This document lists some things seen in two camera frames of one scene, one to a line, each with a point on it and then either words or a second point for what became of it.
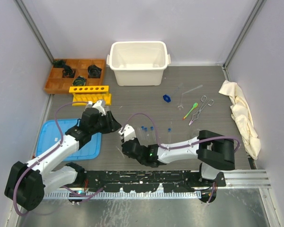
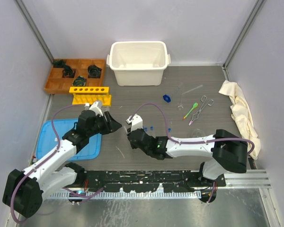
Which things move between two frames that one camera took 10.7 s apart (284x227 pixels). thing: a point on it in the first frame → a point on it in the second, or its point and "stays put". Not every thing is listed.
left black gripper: x=111 y=125 stays put
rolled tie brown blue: x=93 y=71 stays put
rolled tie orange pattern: x=68 y=72 stays put
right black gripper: x=136 y=139 → x=133 y=145
